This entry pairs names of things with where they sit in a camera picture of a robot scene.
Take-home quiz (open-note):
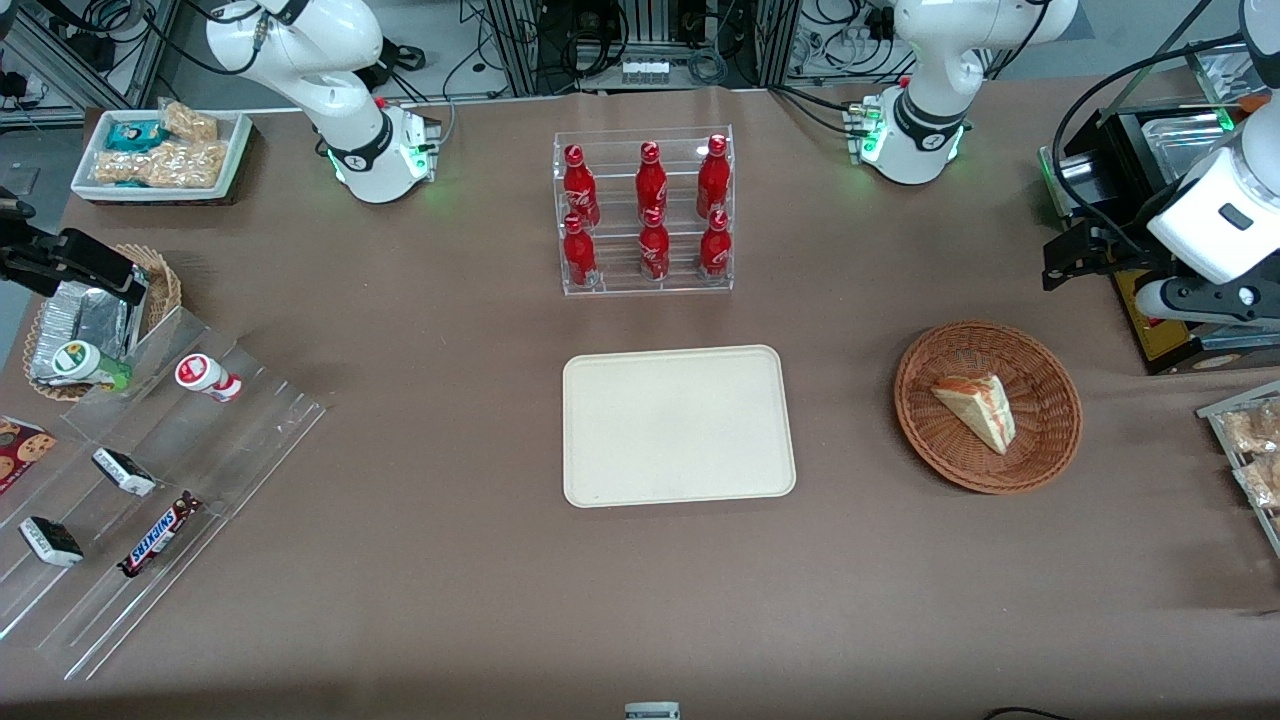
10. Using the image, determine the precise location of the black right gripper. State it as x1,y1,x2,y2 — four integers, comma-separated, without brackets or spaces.
0,226,151,307

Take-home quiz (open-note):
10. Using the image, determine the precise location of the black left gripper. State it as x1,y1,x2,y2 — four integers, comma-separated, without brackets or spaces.
1043,218,1169,292

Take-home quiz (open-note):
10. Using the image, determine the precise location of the triangle sandwich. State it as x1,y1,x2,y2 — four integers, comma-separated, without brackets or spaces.
932,374,1018,457

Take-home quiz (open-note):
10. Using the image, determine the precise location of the small brown wicker basket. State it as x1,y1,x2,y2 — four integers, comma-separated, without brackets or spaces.
22,243,184,403

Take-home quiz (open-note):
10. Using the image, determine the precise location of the white rectangular snack tray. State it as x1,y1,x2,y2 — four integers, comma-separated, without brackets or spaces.
70,108,255,205

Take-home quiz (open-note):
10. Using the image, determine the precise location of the large brown wicker basket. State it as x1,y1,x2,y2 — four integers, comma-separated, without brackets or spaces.
894,320,1084,496

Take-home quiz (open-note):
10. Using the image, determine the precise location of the grey tray with snack packs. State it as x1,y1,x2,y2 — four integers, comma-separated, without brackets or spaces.
1196,379,1280,558

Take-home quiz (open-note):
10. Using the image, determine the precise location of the beige rectangular tray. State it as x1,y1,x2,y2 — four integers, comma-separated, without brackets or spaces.
562,345,798,509

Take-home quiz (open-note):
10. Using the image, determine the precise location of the silver foil packet stack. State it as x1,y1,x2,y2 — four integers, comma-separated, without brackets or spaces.
29,280,150,387

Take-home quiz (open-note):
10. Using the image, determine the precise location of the green white yogurt bottle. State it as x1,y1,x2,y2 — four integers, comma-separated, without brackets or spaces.
50,340,134,392

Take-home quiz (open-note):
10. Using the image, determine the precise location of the red white yogurt bottle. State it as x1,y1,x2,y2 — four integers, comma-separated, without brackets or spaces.
175,353,244,404

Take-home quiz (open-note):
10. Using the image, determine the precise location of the black food warmer appliance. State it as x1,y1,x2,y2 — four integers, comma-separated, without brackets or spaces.
1038,45,1280,377

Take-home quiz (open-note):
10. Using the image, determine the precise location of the large puffed rice snack pack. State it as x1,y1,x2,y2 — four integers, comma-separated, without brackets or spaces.
92,139,230,190

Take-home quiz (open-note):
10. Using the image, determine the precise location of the teal snack packet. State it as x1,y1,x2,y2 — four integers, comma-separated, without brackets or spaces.
104,120,167,154

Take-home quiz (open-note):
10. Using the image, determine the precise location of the small puffed rice snack pack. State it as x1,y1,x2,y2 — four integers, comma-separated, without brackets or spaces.
158,99,220,144

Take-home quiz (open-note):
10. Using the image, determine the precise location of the steel pan in warmer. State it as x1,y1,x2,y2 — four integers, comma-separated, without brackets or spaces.
1140,112,1253,183

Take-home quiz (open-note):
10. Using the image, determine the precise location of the clear acrylic stepped shelf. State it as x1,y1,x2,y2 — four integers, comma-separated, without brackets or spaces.
0,305,330,683

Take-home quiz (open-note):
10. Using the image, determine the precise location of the black white chocolate bar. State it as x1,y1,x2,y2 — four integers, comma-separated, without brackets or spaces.
18,516,86,569
91,447,158,498

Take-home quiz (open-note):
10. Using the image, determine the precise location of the chocolate chip cookie box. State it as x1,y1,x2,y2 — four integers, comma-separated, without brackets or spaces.
0,416,58,497

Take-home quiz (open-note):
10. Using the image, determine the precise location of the Snickers chocolate bar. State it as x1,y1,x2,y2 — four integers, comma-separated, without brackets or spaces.
118,491,205,579

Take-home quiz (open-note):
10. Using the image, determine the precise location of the clear bagged pastry pack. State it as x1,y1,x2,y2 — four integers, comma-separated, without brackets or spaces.
1220,399,1280,457
1234,455,1280,511

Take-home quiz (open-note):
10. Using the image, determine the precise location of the red cola bottle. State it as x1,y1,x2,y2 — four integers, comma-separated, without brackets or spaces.
697,134,731,220
562,214,599,289
639,207,672,283
563,144,601,228
699,209,733,280
636,141,669,221

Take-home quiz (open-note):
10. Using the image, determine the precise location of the clear acrylic bottle rack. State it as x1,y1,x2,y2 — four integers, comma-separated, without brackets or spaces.
553,126,735,297

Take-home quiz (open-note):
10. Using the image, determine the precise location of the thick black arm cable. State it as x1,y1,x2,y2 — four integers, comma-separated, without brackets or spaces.
1052,33,1251,259

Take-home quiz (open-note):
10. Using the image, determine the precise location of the aluminium equipment frame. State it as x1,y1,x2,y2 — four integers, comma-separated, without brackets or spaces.
484,0,803,98

